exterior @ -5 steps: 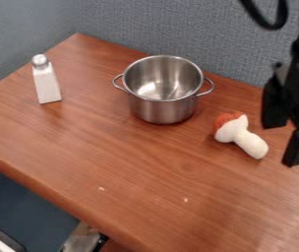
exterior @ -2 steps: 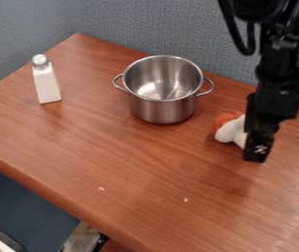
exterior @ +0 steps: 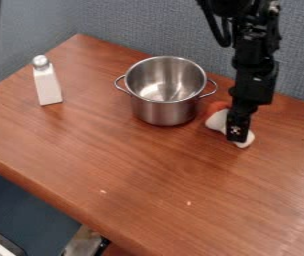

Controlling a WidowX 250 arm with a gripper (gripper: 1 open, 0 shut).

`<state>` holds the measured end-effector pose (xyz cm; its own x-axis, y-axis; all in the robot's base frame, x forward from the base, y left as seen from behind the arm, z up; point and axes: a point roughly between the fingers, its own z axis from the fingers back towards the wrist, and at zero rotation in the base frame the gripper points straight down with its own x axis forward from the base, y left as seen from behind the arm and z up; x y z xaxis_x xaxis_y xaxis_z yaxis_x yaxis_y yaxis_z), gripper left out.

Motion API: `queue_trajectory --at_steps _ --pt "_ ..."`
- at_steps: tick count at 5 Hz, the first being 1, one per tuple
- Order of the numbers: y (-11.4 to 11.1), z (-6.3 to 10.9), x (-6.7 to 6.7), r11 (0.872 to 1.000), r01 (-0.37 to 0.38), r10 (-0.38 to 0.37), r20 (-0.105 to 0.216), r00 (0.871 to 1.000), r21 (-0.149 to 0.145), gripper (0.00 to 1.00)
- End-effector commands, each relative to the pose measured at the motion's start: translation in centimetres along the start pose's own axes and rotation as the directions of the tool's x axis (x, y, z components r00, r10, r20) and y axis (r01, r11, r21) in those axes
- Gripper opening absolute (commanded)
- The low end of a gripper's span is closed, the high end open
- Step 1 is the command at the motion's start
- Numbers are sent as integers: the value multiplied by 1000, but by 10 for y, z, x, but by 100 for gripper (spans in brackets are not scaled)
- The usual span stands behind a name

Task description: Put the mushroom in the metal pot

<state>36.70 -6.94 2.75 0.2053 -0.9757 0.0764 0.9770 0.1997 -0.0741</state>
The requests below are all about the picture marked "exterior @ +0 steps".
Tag white salt shaker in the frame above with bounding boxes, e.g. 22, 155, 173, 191
32, 55, 62, 106

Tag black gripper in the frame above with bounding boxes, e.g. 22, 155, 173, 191
225, 58, 279, 143

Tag metal table leg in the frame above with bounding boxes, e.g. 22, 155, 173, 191
60, 225, 111, 256

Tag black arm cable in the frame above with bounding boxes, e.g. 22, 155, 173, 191
199, 0, 233, 48

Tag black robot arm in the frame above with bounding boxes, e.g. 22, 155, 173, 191
195, 0, 282, 143

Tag red and white toy mushroom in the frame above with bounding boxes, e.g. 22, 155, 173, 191
205, 101, 255, 149

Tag metal pot with handles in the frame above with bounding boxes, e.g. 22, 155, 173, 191
113, 56, 219, 126

